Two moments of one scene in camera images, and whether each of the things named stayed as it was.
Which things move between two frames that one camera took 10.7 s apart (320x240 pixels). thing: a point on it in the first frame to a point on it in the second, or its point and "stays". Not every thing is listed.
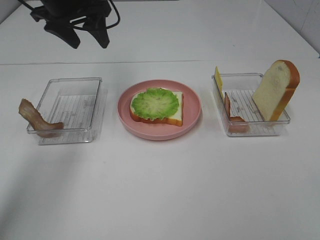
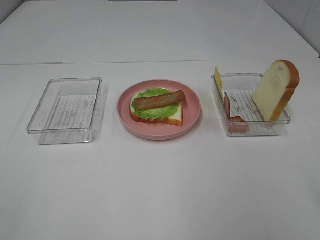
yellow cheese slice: (219, 80) stays
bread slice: (176, 119) stays
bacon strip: (236, 124) stays
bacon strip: (36, 122) to (142, 103)
